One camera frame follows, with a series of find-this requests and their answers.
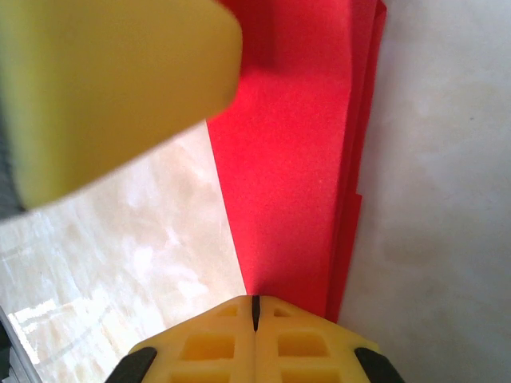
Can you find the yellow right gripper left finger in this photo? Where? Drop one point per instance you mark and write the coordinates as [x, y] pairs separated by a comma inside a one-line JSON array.
[[207, 347]]

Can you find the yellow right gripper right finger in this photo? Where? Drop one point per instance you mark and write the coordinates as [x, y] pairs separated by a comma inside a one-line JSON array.
[[311, 347]]

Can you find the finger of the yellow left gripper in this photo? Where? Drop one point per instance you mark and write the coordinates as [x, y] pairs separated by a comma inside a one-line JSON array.
[[112, 88]]

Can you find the red paper sheet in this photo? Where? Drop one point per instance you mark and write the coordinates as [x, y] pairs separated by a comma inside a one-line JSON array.
[[287, 159]]

